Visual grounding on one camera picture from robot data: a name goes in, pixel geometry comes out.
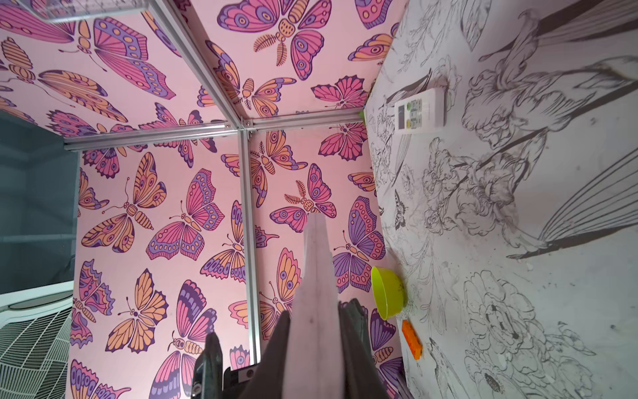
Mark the white remote control far left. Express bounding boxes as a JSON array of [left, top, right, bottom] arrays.
[[395, 87, 445, 135]]

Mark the lime green bowl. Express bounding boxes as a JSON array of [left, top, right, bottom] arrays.
[[371, 267, 406, 321]]

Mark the white wire basket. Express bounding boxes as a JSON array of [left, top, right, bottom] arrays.
[[18, 0, 150, 23]]

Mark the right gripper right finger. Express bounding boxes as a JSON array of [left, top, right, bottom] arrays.
[[338, 299, 388, 398]]

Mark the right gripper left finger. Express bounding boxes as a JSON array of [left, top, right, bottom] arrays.
[[239, 311, 291, 399]]

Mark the white remote control with batteries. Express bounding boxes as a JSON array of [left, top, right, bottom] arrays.
[[282, 214, 345, 398]]

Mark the orange lego brick on table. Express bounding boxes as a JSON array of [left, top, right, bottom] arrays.
[[401, 319, 423, 361]]

